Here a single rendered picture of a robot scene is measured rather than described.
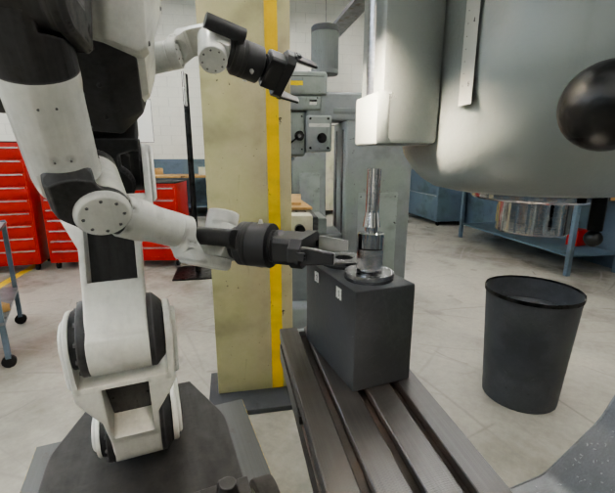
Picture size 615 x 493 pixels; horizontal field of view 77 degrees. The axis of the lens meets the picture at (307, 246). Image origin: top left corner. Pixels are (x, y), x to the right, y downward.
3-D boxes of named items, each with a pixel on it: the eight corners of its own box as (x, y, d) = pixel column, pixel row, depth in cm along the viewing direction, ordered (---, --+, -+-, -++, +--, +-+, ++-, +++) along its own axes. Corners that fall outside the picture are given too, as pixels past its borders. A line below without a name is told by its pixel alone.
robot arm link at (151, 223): (172, 260, 71) (54, 237, 56) (157, 225, 77) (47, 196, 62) (202, 216, 67) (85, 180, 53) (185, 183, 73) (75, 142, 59)
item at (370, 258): (350, 268, 71) (352, 237, 70) (369, 265, 74) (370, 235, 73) (369, 274, 68) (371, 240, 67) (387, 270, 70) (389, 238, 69)
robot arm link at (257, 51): (279, 107, 103) (236, 92, 97) (274, 86, 108) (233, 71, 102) (300, 65, 94) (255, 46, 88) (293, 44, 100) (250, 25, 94)
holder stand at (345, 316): (352, 393, 68) (355, 285, 63) (305, 338, 88) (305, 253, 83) (409, 379, 72) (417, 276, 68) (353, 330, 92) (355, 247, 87)
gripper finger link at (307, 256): (334, 267, 68) (301, 263, 70) (334, 248, 67) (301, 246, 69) (331, 269, 66) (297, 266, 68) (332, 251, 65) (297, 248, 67)
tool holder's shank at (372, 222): (358, 231, 70) (361, 168, 68) (371, 230, 72) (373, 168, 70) (371, 234, 67) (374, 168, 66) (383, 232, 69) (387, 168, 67)
